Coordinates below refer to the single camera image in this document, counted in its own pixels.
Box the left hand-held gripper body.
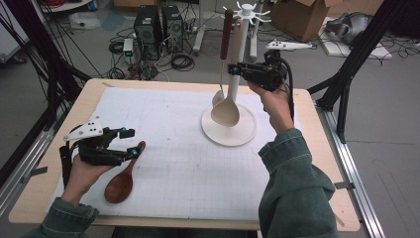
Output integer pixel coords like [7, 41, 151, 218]
[62, 115, 129, 168]

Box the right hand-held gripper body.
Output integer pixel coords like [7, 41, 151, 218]
[243, 39, 314, 93]

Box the metal spatula with brown handle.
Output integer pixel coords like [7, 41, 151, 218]
[211, 8, 236, 108]

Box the brown wooden spoon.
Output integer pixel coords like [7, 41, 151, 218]
[103, 140, 147, 204]

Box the beige rice spoon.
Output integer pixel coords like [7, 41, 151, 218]
[210, 18, 246, 128]

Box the white utensil stand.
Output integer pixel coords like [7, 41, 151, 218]
[200, 1, 273, 148]

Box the person's left hand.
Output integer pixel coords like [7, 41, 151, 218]
[60, 155, 116, 206]

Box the person's right hand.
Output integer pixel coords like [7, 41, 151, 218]
[247, 80, 295, 134]

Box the white stand leg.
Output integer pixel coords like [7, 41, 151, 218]
[249, 0, 265, 62]
[192, 0, 208, 56]

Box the white grid mat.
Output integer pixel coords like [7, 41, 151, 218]
[53, 86, 301, 222]

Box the cardboard box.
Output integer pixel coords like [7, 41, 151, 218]
[269, 0, 335, 43]

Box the black computer tower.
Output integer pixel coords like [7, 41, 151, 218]
[133, 4, 163, 61]
[160, 4, 184, 55]

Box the small white power box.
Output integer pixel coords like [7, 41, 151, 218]
[122, 38, 135, 64]

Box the grey rounded device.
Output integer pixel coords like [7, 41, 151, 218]
[324, 12, 373, 46]

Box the white foam board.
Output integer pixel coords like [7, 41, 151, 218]
[318, 16, 393, 61]

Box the clear plastic bag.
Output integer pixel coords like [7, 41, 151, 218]
[68, 12, 102, 32]

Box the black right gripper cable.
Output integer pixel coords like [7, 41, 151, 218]
[279, 57, 296, 121]

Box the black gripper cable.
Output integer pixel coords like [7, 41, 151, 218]
[279, 57, 296, 121]
[58, 123, 87, 188]

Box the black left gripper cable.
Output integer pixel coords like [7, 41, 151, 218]
[58, 123, 87, 188]

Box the coiled black cable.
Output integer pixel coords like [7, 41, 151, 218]
[169, 53, 196, 72]

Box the aluminium rail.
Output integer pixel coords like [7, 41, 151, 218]
[0, 108, 65, 217]
[316, 105, 386, 238]

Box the black metal frame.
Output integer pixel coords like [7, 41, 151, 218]
[306, 0, 412, 145]
[0, 0, 92, 133]

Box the grey metal bracket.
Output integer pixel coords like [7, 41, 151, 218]
[333, 180, 357, 191]

